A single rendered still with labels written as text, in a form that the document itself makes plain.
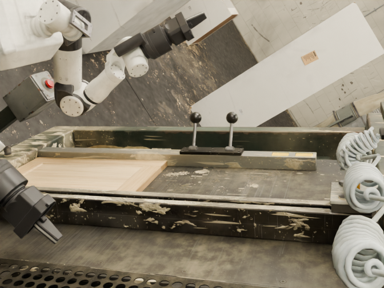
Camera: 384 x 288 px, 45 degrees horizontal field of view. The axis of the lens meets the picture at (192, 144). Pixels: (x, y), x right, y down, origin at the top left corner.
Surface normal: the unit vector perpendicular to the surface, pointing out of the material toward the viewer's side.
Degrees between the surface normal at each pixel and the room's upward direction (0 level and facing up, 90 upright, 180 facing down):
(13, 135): 0
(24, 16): 23
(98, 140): 90
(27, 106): 90
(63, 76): 90
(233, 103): 90
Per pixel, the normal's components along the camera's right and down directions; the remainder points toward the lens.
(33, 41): 0.94, -0.11
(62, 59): -0.09, 0.56
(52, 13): -0.35, -0.21
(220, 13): -0.31, 0.26
